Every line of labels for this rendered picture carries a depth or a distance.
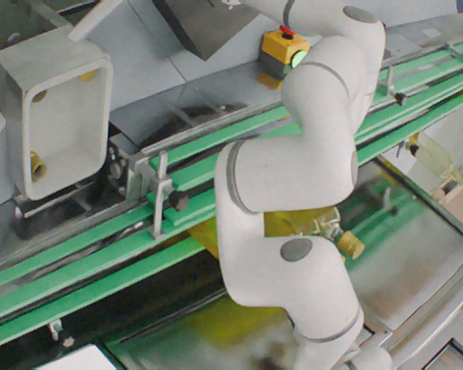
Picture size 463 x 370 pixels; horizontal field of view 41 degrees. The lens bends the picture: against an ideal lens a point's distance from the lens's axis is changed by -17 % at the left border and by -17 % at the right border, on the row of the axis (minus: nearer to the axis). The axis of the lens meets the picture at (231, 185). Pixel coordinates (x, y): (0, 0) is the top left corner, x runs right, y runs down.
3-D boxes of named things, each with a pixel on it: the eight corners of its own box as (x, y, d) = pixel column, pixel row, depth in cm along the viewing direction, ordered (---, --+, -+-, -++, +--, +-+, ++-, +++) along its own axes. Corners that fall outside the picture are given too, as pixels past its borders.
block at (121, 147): (102, 181, 122) (124, 204, 118) (104, 138, 116) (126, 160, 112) (118, 174, 124) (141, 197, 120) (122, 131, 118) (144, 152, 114)
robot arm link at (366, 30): (326, -20, 105) (400, 22, 96) (315, 39, 113) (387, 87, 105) (287, -14, 99) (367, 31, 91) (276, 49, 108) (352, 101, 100)
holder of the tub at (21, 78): (11, 198, 114) (28, 223, 110) (6, 70, 97) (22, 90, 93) (79, 165, 124) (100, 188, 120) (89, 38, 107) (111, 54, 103)
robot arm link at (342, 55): (358, 79, 82) (335, 178, 93) (393, 21, 99) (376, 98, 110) (288, 51, 85) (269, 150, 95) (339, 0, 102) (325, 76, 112)
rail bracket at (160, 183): (124, 213, 119) (170, 258, 113) (129, 132, 109) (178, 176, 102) (138, 206, 121) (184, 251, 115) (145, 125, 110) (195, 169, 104)
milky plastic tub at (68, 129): (9, 176, 111) (28, 205, 106) (6, 70, 96) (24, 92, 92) (81, 143, 121) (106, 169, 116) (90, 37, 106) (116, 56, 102)
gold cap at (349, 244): (338, 249, 129) (353, 262, 127) (335, 242, 126) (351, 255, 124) (350, 235, 130) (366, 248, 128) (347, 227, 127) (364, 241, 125)
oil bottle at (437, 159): (392, 140, 181) (456, 194, 167) (394, 124, 176) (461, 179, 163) (402, 132, 183) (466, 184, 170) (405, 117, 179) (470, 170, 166)
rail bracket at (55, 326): (26, 313, 115) (64, 361, 108) (21, 290, 111) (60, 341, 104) (41, 306, 118) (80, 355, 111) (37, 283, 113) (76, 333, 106)
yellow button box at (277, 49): (257, 59, 143) (283, 75, 139) (262, 30, 138) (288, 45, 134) (281, 52, 147) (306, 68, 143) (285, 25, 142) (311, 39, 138)
